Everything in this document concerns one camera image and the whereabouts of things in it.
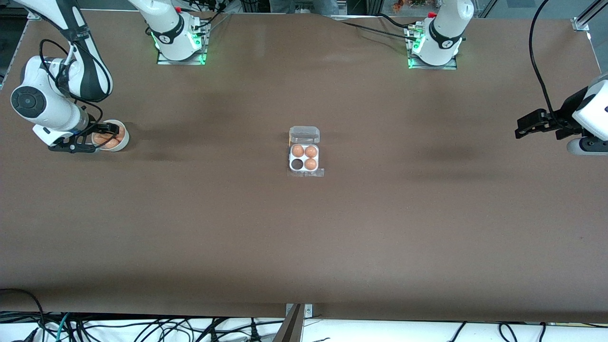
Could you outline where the clear plastic egg carton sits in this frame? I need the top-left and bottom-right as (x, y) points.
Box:
(287, 126), (325, 178)

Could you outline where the white round bowl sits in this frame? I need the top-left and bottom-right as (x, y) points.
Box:
(91, 119), (130, 152)

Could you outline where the brown table cover sheet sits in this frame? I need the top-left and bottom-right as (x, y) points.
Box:
(0, 9), (608, 323)

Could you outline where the standing person in jeans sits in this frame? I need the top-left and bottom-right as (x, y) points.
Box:
(269, 0), (341, 16)

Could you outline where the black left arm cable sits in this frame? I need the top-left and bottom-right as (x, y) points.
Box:
(530, 0), (570, 131)

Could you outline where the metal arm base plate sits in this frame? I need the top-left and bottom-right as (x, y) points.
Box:
(157, 21), (208, 66)
(408, 24), (459, 70)

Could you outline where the teal cable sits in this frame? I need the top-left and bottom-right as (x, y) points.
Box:
(56, 313), (72, 342)

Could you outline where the dark camera stand pole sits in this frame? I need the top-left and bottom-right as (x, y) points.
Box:
(273, 304), (305, 342)

